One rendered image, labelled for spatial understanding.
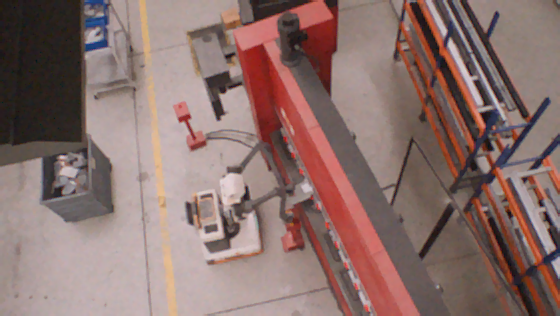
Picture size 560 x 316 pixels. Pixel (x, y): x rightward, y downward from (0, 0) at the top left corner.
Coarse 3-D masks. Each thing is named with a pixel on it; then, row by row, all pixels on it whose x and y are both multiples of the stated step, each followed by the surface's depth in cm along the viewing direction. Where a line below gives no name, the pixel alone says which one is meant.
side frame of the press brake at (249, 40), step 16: (320, 0) 425; (272, 16) 421; (304, 16) 418; (320, 16) 417; (240, 32) 416; (256, 32) 415; (272, 32) 413; (320, 32) 425; (240, 48) 411; (256, 48) 411; (304, 48) 435; (320, 48) 443; (256, 64) 428; (320, 64) 464; (256, 80) 447; (320, 80) 485; (256, 96) 468; (272, 96) 478; (256, 112) 490; (272, 112) 501; (256, 128) 545; (272, 128) 527
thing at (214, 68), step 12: (204, 36) 465; (216, 36) 464; (204, 48) 458; (216, 48) 457; (204, 60) 451; (216, 60) 450; (204, 72) 444; (216, 72) 443; (228, 72) 446; (216, 84) 455
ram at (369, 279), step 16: (272, 80) 445; (288, 112) 428; (288, 128) 462; (304, 144) 411; (304, 160) 443; (320, 176) 396; (320, 192) 425; (336, 208) 382; (336, 224) 409; (352, 240) 369; (352, 256) 394; (368, 272) 356; (368, 288) 380; (384, 304) 345
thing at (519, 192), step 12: (516, 180) 420; (516, 192) 413; (552, 192) 411; (528, 204) 409; (552, 204) 410; (528, 216) 402; (552, 216) 405; (528, 228) 404; (540, 228) 399; (552, 228) 396; (540, 240) 392; (552, 240) 396; (540, 252) 394; (552, 264) 382; (552, 276) 384
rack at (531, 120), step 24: (432, 24) 517; (480, 24) 511; (408, 48) 638; (456, 72) 485; (432, 96) 561; (432, 120) 583; (480, 120) 458; (528, 120) 457; (456, 144) 526; (480, 144) 467; (456, 192) 574
